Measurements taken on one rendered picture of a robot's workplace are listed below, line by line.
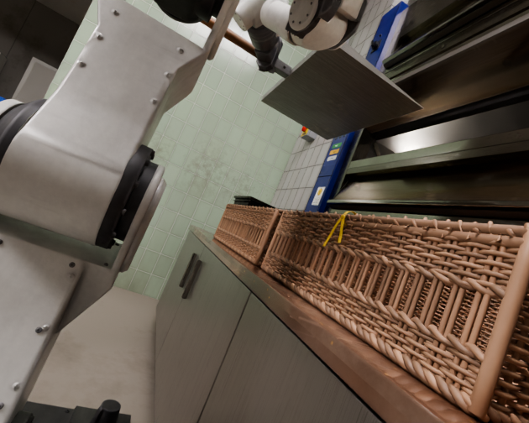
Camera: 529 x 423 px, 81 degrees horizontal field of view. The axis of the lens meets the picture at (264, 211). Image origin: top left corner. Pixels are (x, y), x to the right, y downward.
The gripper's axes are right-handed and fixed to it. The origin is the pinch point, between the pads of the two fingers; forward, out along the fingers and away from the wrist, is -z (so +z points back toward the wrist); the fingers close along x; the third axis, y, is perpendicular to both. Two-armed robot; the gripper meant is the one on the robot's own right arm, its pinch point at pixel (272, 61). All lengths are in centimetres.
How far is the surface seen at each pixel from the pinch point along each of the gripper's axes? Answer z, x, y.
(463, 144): -11, 5, 66
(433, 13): -44, -70, 43
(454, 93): -18, -16, 60
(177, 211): -103, 59, -69
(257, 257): 15, 61, 25
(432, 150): -21, 5, 60
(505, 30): 9, -18, 62
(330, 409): 58, 70, 48
